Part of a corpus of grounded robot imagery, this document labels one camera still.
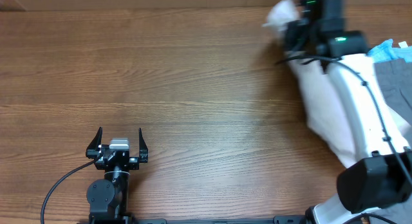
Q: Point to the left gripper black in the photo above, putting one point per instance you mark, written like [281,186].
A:
[134,161]

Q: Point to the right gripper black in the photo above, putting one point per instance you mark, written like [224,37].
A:
[293,43]

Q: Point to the beige shorts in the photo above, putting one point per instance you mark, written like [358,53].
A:
[325,114]

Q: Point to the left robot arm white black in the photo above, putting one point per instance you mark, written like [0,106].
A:
[108,197]

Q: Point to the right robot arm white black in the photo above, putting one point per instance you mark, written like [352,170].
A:
[346,107]

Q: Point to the light blue garment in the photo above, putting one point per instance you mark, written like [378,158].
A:
[387,52]

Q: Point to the grey garment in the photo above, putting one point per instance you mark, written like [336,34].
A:
[394,78]

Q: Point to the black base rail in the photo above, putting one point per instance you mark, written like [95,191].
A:
[289,219]

